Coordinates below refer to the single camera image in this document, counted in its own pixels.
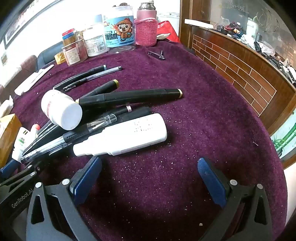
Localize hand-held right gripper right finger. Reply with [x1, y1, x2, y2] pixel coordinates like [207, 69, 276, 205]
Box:
[197, 158, 273, 241]

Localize grey sofa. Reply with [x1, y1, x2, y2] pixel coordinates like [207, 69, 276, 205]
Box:
[37, 40, 64, 67]

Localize red plastic bag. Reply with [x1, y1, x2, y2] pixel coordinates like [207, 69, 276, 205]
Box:
[157, 20, 181, 43]

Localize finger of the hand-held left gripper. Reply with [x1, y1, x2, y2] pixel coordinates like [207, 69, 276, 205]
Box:
[0, 159, 50, 186]

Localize white round pill bottle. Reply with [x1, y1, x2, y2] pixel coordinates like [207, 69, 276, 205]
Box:
[41, 89, 83, 131]

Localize white flat spray bottle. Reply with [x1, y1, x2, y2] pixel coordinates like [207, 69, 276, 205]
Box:
[73, 113, 167, 157]

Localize purple velvet tablecloth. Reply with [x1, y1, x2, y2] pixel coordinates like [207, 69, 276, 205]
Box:
[10, 40, 288, 241]

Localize clear jar with blue label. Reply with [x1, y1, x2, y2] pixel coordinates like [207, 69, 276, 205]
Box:
[103, 5, 136, 49]

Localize white flat board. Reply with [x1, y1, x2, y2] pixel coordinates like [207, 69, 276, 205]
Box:
[184, 19, 213, 29]

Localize green patterned panel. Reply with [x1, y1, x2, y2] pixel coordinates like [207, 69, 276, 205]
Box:
[270, 116, 296, 160]

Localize small black white packet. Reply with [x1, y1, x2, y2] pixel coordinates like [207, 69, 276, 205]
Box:
[148, 50, 166, 61]

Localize white supplement bottle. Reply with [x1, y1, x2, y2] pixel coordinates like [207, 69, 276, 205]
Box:
[83, 14, 110, 57]

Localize black pen with pink tip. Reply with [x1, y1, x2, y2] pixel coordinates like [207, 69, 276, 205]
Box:
[116, 105, 132, 115]

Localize black pen with clear cap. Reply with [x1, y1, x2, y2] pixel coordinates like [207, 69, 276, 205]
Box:
[62, 114, 119, 145]

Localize slim black pen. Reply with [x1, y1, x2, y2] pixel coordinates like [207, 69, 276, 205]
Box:
[54, 65, 107, 90]

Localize clear jar with white label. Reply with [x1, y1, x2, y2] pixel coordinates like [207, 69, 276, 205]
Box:
[62, 39, 88, 66]

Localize pile of cables and tools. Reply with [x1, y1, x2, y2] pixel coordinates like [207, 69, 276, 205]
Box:
[213, 20, 296, 84]

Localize yellow cardboard box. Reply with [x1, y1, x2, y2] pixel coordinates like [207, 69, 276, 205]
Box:
[0, 113, 22, 167]

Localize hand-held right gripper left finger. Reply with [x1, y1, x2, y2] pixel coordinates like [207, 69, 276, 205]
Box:
[26, 156, 103, 241]

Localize white paper strips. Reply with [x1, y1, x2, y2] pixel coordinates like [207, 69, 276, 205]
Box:
[14, 64, 55, 96]

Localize clear gel pen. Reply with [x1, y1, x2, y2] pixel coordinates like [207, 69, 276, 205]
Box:
[20, 137, 70, 164]

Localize white tube with red cap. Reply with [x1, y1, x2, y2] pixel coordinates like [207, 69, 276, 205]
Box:
[29, 124, 41, 139]

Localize white tube with green label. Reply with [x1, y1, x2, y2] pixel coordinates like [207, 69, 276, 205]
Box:
[11, 127, 33, 163]

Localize pink plastic container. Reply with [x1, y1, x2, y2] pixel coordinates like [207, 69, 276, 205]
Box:
[134, 1, 159, 47]

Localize black marker with gold caps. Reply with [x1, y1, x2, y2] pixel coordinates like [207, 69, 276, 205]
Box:
[74, 88, 183, 107]
[80, 79, 119, 99]

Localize brown cushion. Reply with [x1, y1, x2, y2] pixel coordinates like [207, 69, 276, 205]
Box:
[0, 54, 38, 98]

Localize red-blue capped bottle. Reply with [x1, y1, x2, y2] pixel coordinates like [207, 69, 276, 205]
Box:
[62, 28, 78, 47]

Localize clear pen with black grip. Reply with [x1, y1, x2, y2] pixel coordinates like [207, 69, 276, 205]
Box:
[63, 66, 122, 91]

